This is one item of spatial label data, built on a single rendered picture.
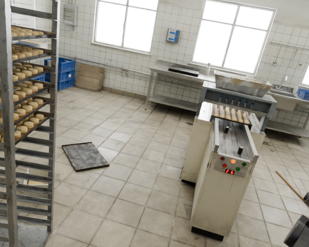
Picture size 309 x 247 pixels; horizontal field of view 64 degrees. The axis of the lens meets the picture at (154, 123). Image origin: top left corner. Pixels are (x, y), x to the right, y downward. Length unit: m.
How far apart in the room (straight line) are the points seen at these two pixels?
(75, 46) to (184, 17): 2.61
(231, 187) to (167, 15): 4.26
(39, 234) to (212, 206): 1.33
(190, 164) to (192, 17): 3.54
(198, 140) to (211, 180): 0.71
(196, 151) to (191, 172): 0.27
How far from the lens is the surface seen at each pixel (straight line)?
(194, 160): 2.78
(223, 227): 2.35
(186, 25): 5.58
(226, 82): 2.56
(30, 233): 2.09
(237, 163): 1.98
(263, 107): 2.68
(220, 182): 2.09
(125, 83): 5.96
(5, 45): 1.06
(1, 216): 2.14
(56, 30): 1.46
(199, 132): 2.64
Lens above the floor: 1.64
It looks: 21 degrees down
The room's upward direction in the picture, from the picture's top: 11 degrees clockwise
